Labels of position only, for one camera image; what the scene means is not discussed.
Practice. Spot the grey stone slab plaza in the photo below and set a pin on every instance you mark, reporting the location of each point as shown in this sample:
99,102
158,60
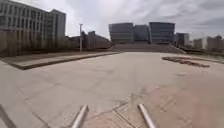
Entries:
110,76

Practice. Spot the low brown building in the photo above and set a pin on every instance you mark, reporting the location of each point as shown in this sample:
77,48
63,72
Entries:
98,41

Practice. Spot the wide grey stone stairs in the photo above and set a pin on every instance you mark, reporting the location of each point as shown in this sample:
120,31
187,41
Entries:
143,47

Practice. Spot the pale lamp pole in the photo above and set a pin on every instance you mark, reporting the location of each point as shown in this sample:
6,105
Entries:
80,38

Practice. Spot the wide layered glass building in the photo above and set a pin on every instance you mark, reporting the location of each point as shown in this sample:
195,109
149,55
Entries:
160,32

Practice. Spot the robot's own part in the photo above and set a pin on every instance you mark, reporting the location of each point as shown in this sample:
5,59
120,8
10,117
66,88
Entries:
80,116
146,116

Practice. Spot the raised stone kerb strip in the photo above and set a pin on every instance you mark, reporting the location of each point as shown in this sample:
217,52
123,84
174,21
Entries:
50,59

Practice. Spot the small dark building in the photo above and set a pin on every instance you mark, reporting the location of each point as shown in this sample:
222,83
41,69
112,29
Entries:
181,38

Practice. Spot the brown dirt patch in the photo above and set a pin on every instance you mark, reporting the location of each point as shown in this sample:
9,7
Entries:
186,61

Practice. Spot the tall grey office building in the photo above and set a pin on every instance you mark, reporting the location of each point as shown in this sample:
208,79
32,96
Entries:
26,26

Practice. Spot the low pale building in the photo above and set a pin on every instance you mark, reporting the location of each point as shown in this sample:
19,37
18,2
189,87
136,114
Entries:
211,43

